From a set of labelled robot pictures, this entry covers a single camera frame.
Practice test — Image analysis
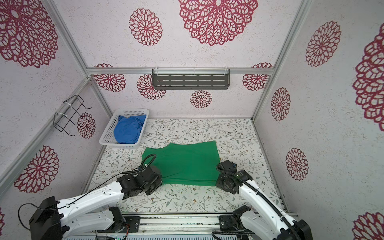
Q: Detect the green tank top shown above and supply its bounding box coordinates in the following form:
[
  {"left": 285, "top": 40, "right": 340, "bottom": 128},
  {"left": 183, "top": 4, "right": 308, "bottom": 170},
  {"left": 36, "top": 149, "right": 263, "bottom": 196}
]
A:
[{"left": 142, "top": 141, "right": 220, "bottom": 186}]

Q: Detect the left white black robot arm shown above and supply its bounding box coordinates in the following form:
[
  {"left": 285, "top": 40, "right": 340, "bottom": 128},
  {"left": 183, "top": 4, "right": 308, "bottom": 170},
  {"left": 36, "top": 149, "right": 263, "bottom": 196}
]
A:
[{"left": 29, "top": 166, "right": 162, "bottom": 240}]

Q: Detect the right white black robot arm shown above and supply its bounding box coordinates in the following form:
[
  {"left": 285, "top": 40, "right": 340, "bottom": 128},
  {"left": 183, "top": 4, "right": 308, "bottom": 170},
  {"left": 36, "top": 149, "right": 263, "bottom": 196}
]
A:
[{"left": 212, "top": 161, "right": 313, "bottom": 240}]

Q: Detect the blue tank top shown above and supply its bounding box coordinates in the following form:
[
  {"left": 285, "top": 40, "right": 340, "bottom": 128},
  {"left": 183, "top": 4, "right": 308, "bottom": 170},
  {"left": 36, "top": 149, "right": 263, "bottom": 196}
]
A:
[{"left": 114, "top": 115, "right": 147, "bottom": 144}]

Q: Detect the white plastic basket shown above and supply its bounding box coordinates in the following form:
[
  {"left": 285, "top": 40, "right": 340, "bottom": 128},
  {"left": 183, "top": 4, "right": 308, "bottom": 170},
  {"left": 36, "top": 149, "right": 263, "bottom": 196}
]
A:
[{"left": 99, "top": 108, "right": 150, "bottom": 149}]

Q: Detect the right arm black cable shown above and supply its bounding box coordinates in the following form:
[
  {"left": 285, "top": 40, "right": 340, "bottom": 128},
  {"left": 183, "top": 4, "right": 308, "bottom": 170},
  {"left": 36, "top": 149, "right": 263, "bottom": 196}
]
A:
[{"left": 215, "top": 163, "right": 298, "bottom": 240}]

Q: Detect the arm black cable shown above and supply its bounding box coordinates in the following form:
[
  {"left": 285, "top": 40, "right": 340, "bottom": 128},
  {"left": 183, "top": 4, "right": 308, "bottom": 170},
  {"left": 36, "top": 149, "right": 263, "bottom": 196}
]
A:
[
  {"left": 17, "top": 153, "right": 157, "bottom": 232},
  {"left": 215, "top": 163, "right": 298, "bottom": 240}
]

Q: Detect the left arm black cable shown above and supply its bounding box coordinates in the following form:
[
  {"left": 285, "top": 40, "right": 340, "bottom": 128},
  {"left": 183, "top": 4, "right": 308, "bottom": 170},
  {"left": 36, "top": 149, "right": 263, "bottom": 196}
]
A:
[{"left": 17, "top": 153, "right": 157, "bottom": 232}]

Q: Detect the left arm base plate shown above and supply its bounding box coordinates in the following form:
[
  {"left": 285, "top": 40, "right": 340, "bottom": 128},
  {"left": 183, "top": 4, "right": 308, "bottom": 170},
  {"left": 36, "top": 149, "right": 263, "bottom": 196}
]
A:
[{"left": 96, "top": 216, "right": 141, "bottom": 234}]

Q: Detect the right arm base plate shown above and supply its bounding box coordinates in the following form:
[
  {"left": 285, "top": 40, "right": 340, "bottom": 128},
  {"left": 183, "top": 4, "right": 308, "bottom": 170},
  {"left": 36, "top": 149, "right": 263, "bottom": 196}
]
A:
[{"left": 219, "top": 215, "right": 239, "bottom": 232}]

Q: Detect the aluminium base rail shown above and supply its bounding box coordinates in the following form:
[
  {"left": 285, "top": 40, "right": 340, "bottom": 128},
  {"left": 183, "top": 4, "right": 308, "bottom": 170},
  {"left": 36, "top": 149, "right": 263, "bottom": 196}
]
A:
[{"left": 61, "top": 212, "right": 301, "bottom": 239}]

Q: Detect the grey slotted wall shelf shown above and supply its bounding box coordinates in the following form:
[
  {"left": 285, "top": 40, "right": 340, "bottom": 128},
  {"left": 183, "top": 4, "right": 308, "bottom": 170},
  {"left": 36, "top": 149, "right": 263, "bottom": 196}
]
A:
[{"left": 152, "top": 69, "right": 231, "bottom": 90}]

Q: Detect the black wire wall rack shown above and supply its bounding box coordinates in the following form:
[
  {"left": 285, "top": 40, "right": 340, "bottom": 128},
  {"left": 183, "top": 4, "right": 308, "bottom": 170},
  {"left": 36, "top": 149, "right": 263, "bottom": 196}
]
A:
[{"left": 53, "top": 94, "right": 92, "bottom": 137}]

